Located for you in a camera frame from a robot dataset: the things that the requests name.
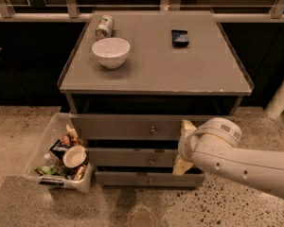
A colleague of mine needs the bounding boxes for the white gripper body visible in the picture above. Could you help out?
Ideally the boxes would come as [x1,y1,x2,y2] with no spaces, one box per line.
[178,130,204,162]

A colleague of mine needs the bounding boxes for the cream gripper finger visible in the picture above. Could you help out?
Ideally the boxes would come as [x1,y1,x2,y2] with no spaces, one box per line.
[181,119,197,134]
[172,155,193,176]

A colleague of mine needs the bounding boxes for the grey top drawer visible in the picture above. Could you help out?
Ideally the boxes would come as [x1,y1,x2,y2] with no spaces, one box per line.
[69,112,235,141]

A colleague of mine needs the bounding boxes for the grey drawer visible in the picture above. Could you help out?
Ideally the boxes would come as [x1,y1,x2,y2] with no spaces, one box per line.
[87,148,178,167]
[69,112,235,141]
[96,171,204,188]

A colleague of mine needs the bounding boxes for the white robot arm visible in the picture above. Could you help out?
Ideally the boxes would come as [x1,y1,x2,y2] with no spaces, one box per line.
[172,79,284,200]

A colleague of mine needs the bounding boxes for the brass top drawer knob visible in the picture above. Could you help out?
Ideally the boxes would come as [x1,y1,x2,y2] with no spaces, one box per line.
[150,126,157,135]

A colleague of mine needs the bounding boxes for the grey drawer cabinet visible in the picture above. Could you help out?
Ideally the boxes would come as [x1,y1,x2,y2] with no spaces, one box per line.
[57,9,255,188]

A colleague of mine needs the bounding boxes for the grey bottom drawer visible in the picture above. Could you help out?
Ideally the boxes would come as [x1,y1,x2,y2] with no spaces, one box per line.
[96,171,204,188]

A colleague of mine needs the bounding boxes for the grey middle drawer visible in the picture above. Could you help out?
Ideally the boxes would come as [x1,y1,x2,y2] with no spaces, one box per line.
[87,148,178,167]

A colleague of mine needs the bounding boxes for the dark blue snack packet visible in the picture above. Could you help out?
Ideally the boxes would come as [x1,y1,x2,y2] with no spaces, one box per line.
[171,29,189,47]

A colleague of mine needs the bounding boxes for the white ceramic bowl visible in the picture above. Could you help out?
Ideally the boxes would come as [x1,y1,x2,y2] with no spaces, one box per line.
[92,38,131,69]

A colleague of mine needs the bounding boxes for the white bowl in bin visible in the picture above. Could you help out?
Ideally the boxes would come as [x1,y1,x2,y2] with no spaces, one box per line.
[62,146,86,168]

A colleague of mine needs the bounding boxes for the clear plastic bin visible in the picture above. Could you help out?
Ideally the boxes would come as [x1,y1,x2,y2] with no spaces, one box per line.
[25,113,93,193]

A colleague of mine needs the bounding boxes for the metal window railing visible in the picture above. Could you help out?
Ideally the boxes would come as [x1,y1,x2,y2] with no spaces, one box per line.
[0,0,284,23]

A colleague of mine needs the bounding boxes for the green white soda can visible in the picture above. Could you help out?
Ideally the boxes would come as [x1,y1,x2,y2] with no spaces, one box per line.
[96,15,114,40]

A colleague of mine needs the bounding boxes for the green snack bag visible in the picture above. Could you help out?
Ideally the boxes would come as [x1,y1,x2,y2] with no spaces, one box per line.
[34,165,64,176]

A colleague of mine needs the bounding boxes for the clear plastic bottle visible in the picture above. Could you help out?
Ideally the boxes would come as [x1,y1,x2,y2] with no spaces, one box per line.
[44,153,60,166]

